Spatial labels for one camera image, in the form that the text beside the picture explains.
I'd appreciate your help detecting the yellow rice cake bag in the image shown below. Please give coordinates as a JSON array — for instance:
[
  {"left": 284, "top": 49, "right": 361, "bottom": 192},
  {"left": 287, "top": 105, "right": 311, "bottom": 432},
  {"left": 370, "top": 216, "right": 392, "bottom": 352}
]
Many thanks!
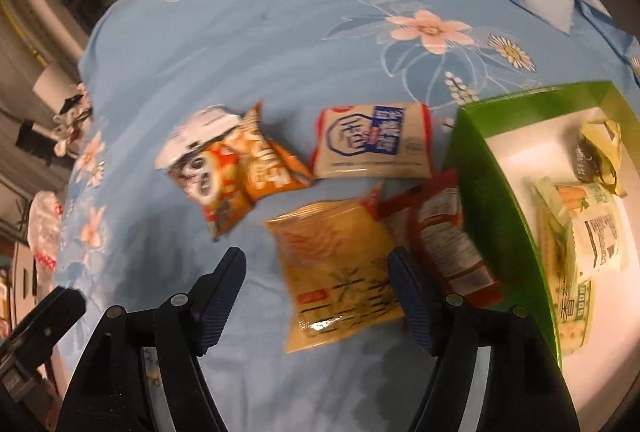
[{"left": 265, "top": 189, "right": 402, "bottom": 353}]

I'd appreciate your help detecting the pale green corn snack bag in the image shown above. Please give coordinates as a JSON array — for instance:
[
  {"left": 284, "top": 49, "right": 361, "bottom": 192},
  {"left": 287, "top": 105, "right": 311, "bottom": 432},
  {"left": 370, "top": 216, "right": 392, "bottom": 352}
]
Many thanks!
[{"left": 534, "top": 178, "right": 629, "bottom": 285}]

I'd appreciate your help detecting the gold black snack bag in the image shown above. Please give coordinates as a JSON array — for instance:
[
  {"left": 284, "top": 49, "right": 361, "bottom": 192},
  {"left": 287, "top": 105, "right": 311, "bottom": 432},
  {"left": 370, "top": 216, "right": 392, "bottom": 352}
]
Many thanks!
[{"left": 572, "top": 119, "right": 627, "bottom": 197}]

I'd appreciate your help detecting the white red plastic bag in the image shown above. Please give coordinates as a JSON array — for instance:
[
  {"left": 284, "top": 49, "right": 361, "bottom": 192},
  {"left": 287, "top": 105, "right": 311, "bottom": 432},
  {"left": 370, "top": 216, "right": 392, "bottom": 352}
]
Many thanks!
[{"left": 27, "top": 191, "right": 63, "bottom": 272}]

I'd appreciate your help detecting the red white snack pack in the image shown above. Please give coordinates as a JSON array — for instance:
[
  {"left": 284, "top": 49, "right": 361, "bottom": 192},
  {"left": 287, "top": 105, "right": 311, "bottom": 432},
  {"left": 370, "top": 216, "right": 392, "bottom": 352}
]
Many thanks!
[{"left": 378, "top": 169, "right": 501, "bottom": 308}]

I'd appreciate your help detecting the green cardboard box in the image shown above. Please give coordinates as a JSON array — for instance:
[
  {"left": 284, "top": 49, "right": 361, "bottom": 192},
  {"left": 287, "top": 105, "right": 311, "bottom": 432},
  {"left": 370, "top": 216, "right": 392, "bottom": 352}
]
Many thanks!
[{"left": 445, "top": 81, "right": 639, "bottom": 431}]

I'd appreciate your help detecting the orange panda snack bag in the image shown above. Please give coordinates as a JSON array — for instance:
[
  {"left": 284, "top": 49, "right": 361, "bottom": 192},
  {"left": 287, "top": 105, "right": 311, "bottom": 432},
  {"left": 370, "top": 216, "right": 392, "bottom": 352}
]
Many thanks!
[{"left": 163, "top": 103, "right": 314, "bottom": 241}]

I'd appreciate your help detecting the white red rice cracker pack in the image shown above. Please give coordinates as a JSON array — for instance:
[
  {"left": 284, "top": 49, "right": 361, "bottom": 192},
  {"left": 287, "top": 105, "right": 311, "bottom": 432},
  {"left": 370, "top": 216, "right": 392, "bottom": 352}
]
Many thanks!
[{"left": 310, "top": 103, "right": 433, "bottom": 179}]

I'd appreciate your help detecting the white blue snack bag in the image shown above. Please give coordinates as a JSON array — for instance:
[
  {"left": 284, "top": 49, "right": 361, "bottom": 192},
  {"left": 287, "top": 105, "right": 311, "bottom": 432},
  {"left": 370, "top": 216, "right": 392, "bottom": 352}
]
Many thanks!
[{"left": 155, "top": 104, "right": 241, "bottom": 170}]

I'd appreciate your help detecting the blue floral tablecloth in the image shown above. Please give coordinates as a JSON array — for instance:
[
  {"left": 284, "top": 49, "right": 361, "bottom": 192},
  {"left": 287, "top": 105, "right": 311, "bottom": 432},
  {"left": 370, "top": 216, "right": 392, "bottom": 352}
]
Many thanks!
[{"left": 55, "top": 0, "right": 639, "bottom": 431}]

